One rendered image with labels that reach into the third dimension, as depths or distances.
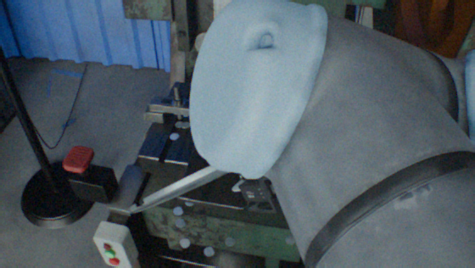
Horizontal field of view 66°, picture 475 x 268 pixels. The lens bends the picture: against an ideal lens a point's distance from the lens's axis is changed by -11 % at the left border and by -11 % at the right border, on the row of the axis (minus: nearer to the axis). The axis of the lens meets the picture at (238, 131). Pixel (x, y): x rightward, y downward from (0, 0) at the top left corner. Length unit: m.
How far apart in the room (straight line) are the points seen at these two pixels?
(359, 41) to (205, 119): 0.07
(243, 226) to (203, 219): 0.09
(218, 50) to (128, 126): 1.98
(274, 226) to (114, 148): 1.27
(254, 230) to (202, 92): 0.78
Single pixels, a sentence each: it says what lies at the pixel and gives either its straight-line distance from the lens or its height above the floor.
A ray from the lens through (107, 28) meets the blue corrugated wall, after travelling 2.46.
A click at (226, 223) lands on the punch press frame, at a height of 0.63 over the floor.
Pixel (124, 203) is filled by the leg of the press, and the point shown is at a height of 0.64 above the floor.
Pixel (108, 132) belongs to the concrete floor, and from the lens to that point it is 2.13.
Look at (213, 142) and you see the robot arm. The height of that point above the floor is 1.30.
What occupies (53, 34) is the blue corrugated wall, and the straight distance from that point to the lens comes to 2.71.
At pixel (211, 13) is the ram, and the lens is 0.76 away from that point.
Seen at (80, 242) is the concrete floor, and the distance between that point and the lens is 1.75.
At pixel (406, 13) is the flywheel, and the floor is 1.04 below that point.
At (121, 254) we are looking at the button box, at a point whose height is 0.58.
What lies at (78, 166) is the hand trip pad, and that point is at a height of 0.76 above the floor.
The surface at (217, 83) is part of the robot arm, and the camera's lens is 0.16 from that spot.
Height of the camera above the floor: 1.41
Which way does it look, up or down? 44 degrees down
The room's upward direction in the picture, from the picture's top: straight up
